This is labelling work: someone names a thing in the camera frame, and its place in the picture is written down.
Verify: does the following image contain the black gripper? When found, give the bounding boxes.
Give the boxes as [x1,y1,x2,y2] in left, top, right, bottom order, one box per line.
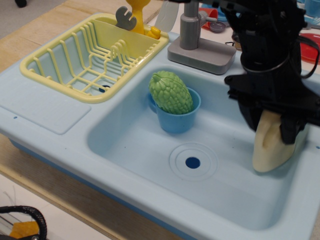
[169,0,320,145]

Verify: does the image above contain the cream toy detergent bottle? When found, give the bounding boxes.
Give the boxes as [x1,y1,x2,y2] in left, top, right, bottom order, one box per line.
[252,110,296,173]

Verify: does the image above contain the light blue toy sink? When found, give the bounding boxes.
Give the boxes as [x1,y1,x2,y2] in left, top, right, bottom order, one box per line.
[0,33,320,240]

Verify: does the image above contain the yellow plastic drying rack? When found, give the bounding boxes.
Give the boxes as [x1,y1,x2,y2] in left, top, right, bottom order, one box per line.
[19,13,169,104]

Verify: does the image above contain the red plastic plate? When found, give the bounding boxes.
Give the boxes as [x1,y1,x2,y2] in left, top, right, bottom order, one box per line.
[300,33,320,64]

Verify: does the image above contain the small steel pot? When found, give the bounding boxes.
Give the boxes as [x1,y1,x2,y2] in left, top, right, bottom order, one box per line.
[225,32,242,51]

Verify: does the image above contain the grey toy faucet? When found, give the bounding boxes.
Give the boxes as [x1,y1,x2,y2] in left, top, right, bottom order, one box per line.
[167,0,237,75]

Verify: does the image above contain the blue plastic cup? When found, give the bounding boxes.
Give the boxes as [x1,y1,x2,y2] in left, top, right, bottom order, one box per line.
[148,87,202,134]

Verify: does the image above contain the grey toy spatula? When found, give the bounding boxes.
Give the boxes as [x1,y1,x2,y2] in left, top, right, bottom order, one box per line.
[303,20,320,30]

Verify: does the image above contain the green toy bitter melon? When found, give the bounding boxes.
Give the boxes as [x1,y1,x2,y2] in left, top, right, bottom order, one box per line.
[149,70,194,115]

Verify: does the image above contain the grey toy spoon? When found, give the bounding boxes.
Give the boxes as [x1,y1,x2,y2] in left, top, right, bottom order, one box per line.
[209,21,230,33]

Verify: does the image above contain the blue cup at edge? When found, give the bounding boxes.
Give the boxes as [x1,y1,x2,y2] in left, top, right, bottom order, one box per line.
[304,0,320,17]

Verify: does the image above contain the red cup lying down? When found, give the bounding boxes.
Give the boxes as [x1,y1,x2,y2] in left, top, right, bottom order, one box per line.
[198,7,218,29]

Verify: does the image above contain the small yellow toy piece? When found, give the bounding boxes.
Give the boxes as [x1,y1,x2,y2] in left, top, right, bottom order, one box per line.
[146,26,161,40]

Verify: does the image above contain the yellow toy utensil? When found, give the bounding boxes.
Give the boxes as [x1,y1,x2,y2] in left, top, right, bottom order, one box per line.
[126,0,150,35]

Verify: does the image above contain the grey toy fork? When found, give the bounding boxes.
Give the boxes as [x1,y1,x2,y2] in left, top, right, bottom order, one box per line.
[115,6,137,31]

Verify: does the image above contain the yellow tape piece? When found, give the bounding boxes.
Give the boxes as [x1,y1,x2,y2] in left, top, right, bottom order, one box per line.
[9,221,40,239]

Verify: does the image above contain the black caster wheel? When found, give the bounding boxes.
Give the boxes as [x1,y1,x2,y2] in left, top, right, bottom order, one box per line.
[14,0,27,8]

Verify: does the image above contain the black braided cable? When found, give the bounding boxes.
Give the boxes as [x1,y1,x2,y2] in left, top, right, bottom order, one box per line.
[0,205,48,240]

